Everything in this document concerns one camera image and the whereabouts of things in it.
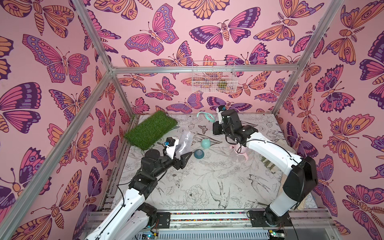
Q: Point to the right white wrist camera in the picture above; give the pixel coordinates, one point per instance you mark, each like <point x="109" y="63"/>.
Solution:
<point x="220" y="109"/>

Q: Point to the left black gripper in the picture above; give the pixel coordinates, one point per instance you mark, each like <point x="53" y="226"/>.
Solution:
<point x="180" y="163"/>

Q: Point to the teal bottle cap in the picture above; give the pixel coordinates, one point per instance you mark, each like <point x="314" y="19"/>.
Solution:
<point x="206" y="143"/>

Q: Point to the dark teal nipple collar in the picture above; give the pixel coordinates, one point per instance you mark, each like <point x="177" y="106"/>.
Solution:
<point x="199" y="154"/>

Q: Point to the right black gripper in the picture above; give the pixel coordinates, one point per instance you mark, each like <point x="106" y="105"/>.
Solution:
<point x="221" y="126"/>

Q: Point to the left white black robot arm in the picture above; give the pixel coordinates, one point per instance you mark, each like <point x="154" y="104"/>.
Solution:
<point x="132" y="213"/>

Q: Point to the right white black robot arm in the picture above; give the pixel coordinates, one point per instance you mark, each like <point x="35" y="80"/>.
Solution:
<point x="301" y="172"/>

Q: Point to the pink bottle cap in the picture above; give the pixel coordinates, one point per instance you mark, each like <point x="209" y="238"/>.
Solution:
<point x="240" y="149"/>

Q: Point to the beige work glove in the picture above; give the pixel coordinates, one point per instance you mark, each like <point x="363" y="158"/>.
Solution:
<point x="281" y="145"/>

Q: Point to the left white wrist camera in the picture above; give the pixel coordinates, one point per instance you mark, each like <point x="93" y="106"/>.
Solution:
<point x="170" y="146"/>

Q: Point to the green artificial grass mat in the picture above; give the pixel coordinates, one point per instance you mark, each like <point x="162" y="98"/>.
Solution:
<point x="152" y="129"/>

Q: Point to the white wire basket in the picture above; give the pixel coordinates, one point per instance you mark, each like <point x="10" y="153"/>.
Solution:
<point x="211" y="78"/>

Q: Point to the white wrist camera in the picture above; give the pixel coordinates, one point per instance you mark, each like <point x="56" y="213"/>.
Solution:
<point x="170" y="146"/>
<point x="220" y="109"/>

